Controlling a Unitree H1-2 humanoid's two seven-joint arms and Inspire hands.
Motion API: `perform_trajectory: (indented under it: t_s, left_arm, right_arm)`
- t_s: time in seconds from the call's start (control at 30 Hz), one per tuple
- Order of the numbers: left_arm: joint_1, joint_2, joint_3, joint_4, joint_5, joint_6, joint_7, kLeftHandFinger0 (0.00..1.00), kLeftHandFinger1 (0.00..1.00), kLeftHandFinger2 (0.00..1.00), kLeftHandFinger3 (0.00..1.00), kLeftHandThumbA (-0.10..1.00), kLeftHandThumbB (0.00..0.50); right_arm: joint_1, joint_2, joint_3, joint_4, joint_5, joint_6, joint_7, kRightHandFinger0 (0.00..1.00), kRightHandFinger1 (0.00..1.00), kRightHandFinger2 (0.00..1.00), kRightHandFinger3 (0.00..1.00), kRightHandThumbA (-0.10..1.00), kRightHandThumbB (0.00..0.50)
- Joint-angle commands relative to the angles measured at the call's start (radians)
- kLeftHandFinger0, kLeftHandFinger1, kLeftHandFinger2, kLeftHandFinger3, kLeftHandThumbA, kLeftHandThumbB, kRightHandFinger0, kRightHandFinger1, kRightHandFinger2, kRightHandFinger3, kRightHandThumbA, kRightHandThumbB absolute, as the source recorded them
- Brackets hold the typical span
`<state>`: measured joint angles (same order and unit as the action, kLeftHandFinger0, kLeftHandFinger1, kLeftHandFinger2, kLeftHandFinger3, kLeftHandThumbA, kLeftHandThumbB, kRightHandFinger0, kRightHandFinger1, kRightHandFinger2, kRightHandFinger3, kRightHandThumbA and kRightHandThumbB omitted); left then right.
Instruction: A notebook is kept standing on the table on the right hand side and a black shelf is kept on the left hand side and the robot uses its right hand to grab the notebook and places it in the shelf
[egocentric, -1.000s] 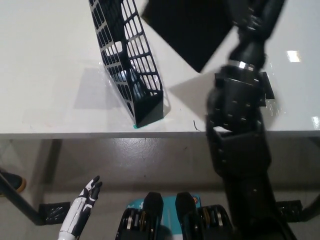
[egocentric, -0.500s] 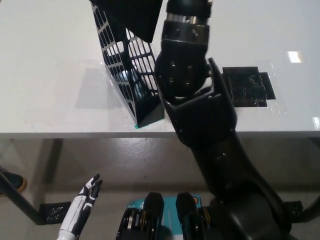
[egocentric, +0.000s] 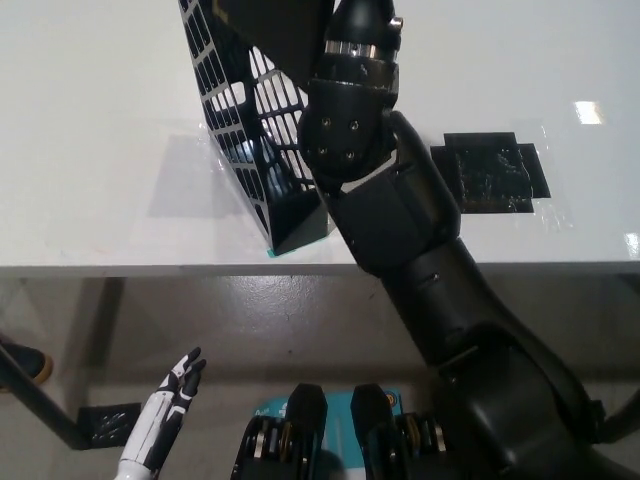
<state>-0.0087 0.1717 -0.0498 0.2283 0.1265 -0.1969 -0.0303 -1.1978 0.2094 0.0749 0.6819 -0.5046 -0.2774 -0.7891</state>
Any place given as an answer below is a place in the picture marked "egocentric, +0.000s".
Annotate robot left black leg block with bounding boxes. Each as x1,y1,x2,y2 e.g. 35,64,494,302
230,383,329,480

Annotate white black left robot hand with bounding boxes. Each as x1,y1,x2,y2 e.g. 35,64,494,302
119,346,208,471

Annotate black metal frame leg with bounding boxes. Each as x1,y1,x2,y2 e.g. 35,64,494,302
0,344,94,451
597,394,640,446

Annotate teal tape piece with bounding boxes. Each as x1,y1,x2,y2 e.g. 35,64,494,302
264,239,331,260

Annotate black mesh file shelf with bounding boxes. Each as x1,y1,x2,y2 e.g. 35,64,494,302
178,0,337,255

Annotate black notebook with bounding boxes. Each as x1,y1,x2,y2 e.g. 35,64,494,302
208,0,335,86

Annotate black tape patch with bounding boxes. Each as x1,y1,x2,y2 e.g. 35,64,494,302
428,130,554,217

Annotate robot black leg block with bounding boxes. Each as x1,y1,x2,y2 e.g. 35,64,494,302
230,383,329,480
349,383,451,480

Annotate clear tape film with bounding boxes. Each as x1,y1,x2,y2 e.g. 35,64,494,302
509,117,576,234

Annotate robot right black leg block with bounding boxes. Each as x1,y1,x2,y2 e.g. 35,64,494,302
349,383,451,480

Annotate black perforated foot plate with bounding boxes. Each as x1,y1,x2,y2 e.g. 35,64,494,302
587,399,609,441
78,402,144,448

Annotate black shoe tan sole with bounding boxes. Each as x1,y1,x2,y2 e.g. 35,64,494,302
0,335,55,386

